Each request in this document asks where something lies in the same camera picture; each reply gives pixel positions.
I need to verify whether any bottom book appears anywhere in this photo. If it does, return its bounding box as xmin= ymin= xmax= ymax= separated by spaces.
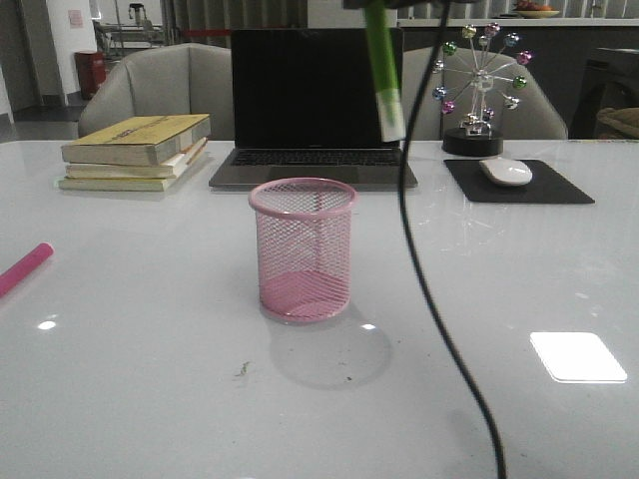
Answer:
xmin=57 ymin=174 xmax=183 ymax=192

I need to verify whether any ferris wheel desk ornament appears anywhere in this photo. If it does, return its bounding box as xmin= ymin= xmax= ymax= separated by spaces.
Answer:
xmin=431 ymin=22 xmax=533 ymax=157

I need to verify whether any right grey armchair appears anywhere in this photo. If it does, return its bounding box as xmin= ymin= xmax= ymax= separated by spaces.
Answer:
xmin=402 ymin=47 xmax=568 ymax=141

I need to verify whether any middle book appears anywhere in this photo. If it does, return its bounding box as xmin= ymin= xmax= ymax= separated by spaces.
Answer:
xmin=66 ymin=138 xmax=208 ymax=179

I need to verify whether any pink highlighter pen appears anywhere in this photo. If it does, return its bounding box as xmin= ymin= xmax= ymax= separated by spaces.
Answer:
xmin=1 ymin=242 xmax=54 ymax=296

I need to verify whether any white computer mouse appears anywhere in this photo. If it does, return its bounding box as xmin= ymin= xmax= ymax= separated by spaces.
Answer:
xmin=478 ymin=158 xmax=533 ymax=187

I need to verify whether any top yellow book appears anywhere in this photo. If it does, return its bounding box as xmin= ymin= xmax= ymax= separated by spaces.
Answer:
xmin=61 ymin=114 xmax=211 ymax=166

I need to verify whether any grey laptop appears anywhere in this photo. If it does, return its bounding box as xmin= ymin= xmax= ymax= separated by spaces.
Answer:
xmin=209 ymin=28 xmax=400 ymax=191

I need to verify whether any pink mesh pen holder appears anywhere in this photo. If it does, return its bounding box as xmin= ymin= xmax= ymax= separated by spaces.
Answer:
xmin=249 ymin=177 xmax=357 ymax=322

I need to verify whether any green highlighter pen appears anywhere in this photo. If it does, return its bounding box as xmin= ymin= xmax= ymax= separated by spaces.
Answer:
xmin=363 ymin=1 xmax=405 ymax=143

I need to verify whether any red bin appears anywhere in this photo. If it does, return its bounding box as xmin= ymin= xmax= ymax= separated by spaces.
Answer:
xmin=74 ymin=51 xmax=106 ymax=100

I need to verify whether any left grey armchair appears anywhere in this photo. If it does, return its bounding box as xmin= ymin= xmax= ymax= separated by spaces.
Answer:
xmin=78 ymin=43 xmax=235 ymax=140

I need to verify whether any black mouse pad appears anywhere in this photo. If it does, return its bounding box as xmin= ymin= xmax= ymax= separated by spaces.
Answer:
xmin=444 ymin=159 xmax=595 ymax=205

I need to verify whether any black cable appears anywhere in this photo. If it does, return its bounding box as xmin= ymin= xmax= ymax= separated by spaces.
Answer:
xmin=397 ymin=0 xmax=508 ymax=479

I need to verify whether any grey armchair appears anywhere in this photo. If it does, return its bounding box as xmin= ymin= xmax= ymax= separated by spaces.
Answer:
xmin=402 ymin=47 xmax=568 ymax=141
xmin=78 ymin=43 xmax=235 ymax=140

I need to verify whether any fruit bowl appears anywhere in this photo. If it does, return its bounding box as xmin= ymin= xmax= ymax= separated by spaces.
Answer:
xmin=513 ymin=0 xmax=559 ymax=19

